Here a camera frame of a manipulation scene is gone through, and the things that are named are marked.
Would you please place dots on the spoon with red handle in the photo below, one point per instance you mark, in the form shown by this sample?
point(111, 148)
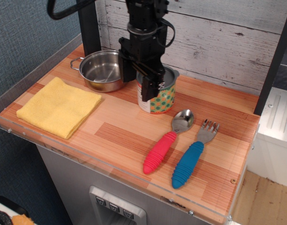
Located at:
point(182, 122)

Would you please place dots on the left black vertical post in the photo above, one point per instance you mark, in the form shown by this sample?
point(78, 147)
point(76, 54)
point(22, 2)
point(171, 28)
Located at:
point(89, 29)

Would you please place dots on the orange object bottom left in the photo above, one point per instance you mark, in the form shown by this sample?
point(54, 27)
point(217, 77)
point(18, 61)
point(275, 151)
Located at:
point(22, 220)

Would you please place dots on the silver toy cabinet front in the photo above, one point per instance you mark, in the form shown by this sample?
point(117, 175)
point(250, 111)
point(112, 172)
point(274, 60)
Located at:
point(73, 178)

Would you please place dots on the clear acrylic guard rail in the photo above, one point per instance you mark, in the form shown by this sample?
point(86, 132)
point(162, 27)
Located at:
point(108, 150)

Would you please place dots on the stainless steel toy pot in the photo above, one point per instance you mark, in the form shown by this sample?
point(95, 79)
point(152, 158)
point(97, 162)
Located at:
point(100, 71)

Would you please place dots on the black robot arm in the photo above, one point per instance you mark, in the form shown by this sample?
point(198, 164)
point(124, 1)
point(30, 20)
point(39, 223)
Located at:
point(146, 17)

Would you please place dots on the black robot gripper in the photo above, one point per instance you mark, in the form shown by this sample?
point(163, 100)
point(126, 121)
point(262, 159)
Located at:
point(143, 54)

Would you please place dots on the silver dispenser button panel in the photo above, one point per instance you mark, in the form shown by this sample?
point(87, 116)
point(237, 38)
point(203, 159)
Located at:
point(112, 210)

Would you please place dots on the fork with blue handle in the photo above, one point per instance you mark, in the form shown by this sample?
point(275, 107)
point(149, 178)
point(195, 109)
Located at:
point(188, 161)

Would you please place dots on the white toy appliance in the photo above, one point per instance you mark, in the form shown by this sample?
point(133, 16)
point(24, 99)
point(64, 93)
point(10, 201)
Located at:
point(268, 155)

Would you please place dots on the yellow folded cloth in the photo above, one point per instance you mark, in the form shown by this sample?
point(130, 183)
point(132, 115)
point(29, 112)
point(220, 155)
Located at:
point(59, 108)

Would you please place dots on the toy can with dotted label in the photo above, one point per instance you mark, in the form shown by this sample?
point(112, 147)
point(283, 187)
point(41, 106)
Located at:
point(166, 96)

